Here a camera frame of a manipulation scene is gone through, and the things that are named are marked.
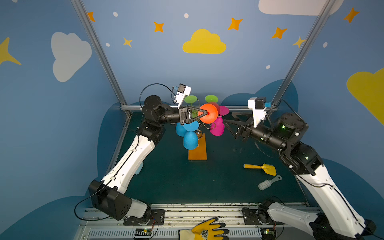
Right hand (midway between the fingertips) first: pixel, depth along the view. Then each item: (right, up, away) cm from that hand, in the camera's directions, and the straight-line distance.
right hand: (233, 116), depth 54 cm
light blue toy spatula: (-48, -30, +36) cm, 67 cm away
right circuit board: (+23, -57, +20) cm, 65 cm away
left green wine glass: (-15, +12, +30) cm, 36 cm away
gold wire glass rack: (-10, -3, +17) cm, 20 cm away
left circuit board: (-40, -56, +19) cm, 72 cm away
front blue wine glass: (-16, -9, +21) cm, 28 cm away
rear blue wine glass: (-22, -5, +28) cm, 36 cm away
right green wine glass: (-4, +12, +30) cm, 33 cm away
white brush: (+27, -37, +31) cm, 55 cm away
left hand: (-10, +2, +2) cm, 10 cm away
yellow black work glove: (-9, -53, +15) cm, 55 cm away
